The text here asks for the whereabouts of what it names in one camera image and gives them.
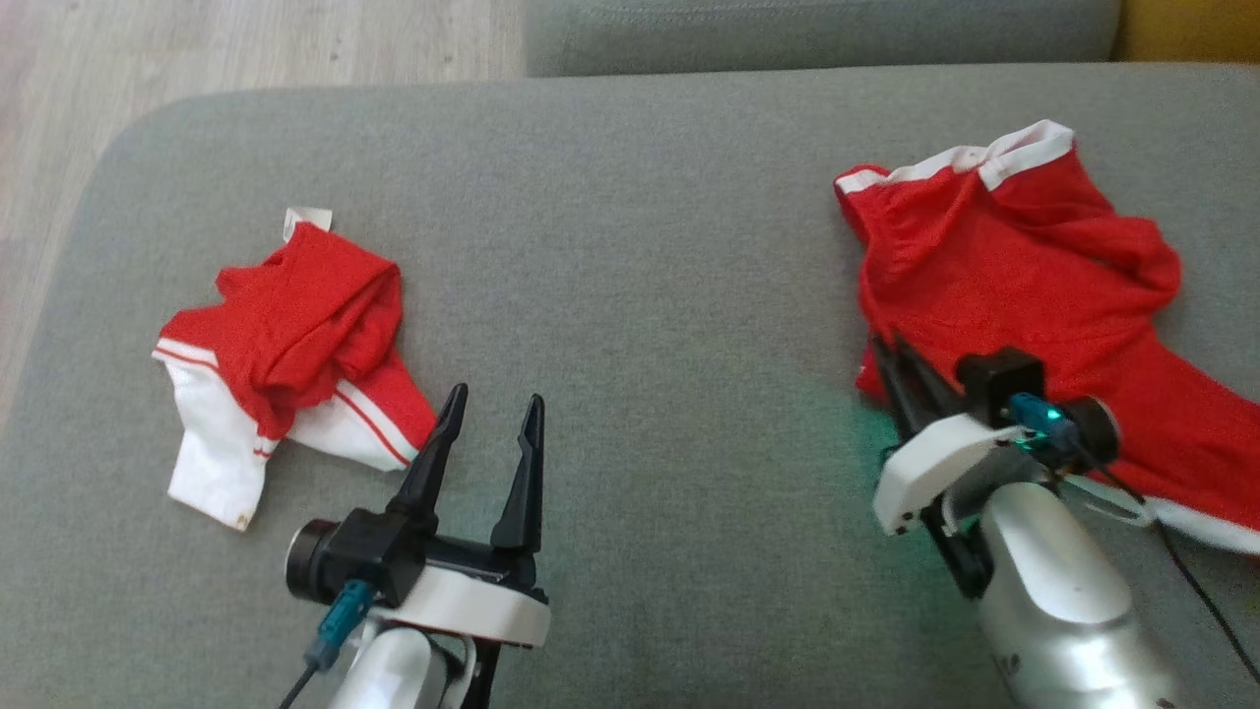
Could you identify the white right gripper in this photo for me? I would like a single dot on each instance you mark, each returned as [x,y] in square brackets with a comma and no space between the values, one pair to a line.
[925,473]

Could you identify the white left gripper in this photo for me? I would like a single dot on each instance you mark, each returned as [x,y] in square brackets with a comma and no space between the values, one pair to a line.
[472,606]

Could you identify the red shorts white trim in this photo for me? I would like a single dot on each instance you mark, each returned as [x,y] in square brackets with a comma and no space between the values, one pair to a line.
[1024,266]

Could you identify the red white number 23 jersey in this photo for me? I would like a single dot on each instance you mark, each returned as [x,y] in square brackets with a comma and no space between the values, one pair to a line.
[305,315]

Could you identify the grey sofa seat cushion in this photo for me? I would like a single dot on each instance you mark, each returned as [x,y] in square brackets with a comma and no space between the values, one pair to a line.
[817,34]
[640,295]

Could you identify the yellow sofa backrest cushion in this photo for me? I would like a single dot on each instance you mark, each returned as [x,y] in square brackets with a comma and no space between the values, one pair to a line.
[1191,30]

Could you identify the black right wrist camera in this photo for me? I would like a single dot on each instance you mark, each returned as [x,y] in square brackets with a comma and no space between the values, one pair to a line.
[999,384]

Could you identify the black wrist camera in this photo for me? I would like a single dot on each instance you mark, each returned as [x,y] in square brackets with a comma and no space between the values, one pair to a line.
[999,384]
[369,551]

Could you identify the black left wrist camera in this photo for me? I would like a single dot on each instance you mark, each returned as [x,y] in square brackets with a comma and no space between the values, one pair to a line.
[369,551]

